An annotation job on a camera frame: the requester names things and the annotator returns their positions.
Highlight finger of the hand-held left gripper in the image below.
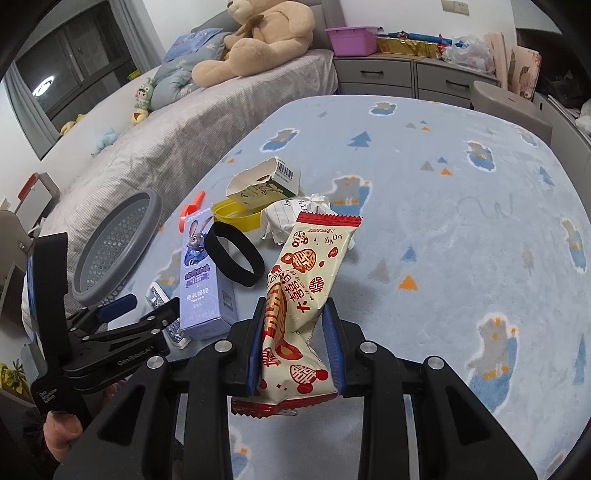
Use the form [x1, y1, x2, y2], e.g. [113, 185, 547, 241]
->
[85, 298, 181, 352]
[69, 294, 138, 334]

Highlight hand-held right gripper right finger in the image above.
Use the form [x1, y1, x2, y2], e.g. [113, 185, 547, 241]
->
[322, 302, 539, 480]

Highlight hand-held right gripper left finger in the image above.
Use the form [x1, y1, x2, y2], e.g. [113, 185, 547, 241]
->
[53, 298, 269, 480]

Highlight small blue patterned packet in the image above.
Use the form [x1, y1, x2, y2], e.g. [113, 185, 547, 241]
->
[147, 284, 191, 349]

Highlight grey perforated plastic basket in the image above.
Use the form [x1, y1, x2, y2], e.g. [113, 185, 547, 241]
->
[69, 189, 163, 309]

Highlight purple toothpaste box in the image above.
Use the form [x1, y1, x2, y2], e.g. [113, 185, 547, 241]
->
[178, 208, 237, 341]

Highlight cream red snack packet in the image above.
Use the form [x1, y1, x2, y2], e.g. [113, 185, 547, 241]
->
[230, 211, 363, 418]

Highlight yellow plastic lid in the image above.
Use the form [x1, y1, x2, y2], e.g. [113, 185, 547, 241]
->
[211, 199, 266, 234]

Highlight person's left hand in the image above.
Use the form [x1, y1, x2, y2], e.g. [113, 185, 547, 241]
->
[44, 408, 88, 462]

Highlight black elastic band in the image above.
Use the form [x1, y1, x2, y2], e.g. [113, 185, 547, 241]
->
[204, 222, 266, 288]

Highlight white box with red corner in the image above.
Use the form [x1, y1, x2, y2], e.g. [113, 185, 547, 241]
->
[18, 172, 61, 217]

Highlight yellow printed bag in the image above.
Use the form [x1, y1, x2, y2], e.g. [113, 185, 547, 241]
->
[0, 364, 28, 395]

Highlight orange plastic scoop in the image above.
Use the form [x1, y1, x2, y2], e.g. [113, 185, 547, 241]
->
[181, 191, 205, 217]

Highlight crumpled white paper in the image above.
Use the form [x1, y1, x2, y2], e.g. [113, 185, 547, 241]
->
[260, 194, 356, 250]

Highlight blue plush toy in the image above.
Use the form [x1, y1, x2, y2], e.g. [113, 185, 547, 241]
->
[91, 128, 116, 157]

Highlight yellow plush toy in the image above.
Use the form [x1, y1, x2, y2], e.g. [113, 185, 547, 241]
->
[60, 114, 86, 136]

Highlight torn green white carton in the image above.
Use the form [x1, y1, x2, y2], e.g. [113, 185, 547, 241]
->
[226, 157, 302, 210]

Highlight grey curtain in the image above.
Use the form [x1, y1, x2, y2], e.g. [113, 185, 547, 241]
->
[9, 60, 61, 160]

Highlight grey bed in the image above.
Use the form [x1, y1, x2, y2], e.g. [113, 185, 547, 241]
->
[23, 0, 342, 301]

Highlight green plush doll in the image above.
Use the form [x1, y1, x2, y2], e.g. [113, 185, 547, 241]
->
[131, 78, 155, 125]

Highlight dark window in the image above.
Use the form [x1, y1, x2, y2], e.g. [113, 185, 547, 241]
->
[14, 14, 134, 121]

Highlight blue patterned pillow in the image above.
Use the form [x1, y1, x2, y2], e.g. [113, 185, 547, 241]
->
[148, 28, 232, 109]

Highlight grey drawer cabinet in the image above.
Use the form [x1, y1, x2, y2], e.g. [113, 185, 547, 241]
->
[333, 53, 502, 109]

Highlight grey plastic chair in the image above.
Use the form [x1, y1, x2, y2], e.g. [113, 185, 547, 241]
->
[471, 80, 554, 144]

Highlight purple plastic bin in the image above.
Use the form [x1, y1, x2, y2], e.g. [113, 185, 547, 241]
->
[324, 26, 379, 56]

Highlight beige teddy bear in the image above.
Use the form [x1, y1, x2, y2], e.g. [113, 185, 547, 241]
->
[191, 0, 315, 88]

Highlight gold wrapped boxes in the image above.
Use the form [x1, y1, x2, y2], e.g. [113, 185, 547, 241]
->
[378, 37, 441, 59]

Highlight clear plastic bag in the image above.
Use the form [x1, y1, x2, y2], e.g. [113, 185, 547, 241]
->
[441, 34, 496, 75]

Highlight blue wrapping paper roll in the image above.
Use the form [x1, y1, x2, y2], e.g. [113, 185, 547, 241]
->
[385, 30, 455, 45]

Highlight pink printed board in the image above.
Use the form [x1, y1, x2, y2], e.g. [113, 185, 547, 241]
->
[508, 44, 542, 97]

